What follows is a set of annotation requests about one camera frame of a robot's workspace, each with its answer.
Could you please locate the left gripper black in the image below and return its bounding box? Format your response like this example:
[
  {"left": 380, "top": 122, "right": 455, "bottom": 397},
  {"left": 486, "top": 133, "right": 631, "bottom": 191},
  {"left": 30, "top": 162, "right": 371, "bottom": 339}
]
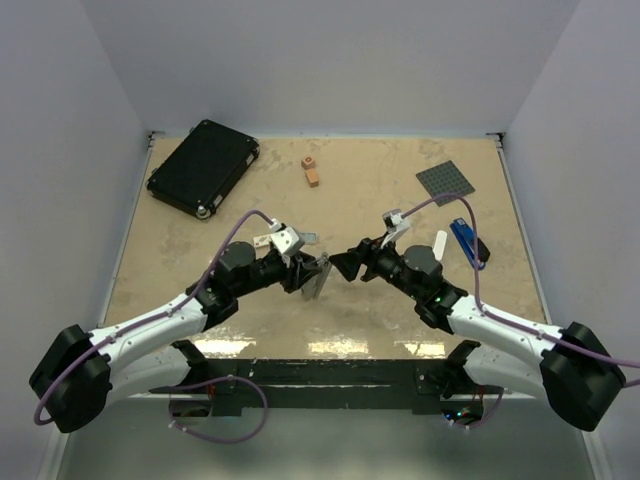
[{"left": 234, "top": 249, "right": 321, "bottom": 298}]

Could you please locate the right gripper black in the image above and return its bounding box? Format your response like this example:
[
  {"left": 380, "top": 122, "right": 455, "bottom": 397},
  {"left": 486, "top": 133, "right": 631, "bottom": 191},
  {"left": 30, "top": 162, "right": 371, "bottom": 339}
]
[{"left": 328, "top": 231, "right": 422, "bottom": 302}]

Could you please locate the grey metal stapler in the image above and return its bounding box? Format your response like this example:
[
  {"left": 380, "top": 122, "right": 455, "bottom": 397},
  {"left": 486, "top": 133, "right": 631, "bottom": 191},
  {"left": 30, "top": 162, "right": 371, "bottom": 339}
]
[{"left": 301, "top": 252, "right": 332, "bottom": 301}]

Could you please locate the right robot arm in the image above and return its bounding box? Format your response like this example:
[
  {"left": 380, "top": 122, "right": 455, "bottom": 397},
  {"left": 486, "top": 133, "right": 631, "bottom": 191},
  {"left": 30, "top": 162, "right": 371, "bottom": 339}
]
[{"left": 329, "top": 238, "right": 626, "bottom": 432}]

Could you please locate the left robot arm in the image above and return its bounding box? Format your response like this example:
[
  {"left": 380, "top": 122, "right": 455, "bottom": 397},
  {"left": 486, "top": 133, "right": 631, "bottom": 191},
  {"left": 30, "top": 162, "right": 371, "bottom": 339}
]
[{"left": 29, "top": 242, "right": 328, "bottom": 433}]

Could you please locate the blue stapler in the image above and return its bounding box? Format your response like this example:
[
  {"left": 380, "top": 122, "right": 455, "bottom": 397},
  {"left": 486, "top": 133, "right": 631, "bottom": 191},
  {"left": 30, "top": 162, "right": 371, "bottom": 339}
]
[{"left": 450, "top": 217, "right": 491, "bottom": 270}]

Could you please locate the plain wooden block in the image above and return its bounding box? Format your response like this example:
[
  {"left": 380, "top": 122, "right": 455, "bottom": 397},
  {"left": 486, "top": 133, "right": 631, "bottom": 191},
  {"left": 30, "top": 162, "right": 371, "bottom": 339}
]
[{"left": 305, "top": 169, "right": 320, "bottom": 188}]

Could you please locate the wooden cube with circle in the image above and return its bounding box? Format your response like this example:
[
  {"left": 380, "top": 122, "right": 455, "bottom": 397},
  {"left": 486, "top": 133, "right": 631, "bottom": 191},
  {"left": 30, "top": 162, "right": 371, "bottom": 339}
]
[{"left": 301, "top": 157, "right": 316, "bottom": 170}]

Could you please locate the grey studded baseplate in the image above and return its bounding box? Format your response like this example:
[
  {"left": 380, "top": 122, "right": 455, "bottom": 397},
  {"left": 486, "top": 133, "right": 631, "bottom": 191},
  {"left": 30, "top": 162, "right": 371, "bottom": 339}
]
[{"left": 416, "top": 160, "right": 475, "bottom": 206}]

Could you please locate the black hard case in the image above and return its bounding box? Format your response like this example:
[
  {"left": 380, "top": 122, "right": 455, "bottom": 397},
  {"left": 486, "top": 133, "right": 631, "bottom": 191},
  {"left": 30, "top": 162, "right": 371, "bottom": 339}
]
[{"left": 146, "top": 119, "right": 260, "bottom": 221}]

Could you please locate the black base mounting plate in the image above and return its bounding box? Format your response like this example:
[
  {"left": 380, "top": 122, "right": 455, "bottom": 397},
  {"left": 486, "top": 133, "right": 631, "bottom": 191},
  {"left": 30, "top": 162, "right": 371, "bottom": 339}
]
[{"left": 147, "top": 357, "right": 503, "bottom": 417}]

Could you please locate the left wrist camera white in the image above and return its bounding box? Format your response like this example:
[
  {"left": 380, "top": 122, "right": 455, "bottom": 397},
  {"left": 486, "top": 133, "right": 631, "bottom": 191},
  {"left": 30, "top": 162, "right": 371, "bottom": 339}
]
[{"left": 269, "top": 224, "right": 305, "bottom": 266}]

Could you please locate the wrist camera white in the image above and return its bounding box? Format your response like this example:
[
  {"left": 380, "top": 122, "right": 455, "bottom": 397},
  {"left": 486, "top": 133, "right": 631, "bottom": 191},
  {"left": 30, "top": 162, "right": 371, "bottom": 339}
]
[
  {"left": 381, "top": 209, "right": 410, "bottom": 248},
  {"left": 269, "top": 224, "right": 305, "bottom": 266}
]

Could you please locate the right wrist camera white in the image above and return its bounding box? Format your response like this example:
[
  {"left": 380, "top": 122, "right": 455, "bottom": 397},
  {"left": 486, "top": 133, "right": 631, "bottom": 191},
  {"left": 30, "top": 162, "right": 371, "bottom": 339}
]
[{"left": 381, "top": 209, "right": 410, "bottom": 248}]

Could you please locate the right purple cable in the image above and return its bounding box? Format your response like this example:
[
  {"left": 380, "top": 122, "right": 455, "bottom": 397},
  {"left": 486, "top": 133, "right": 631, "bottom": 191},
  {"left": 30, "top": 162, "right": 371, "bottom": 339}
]
[{"left": 399, "top": 193, "right": 640, "bottom": 431}]

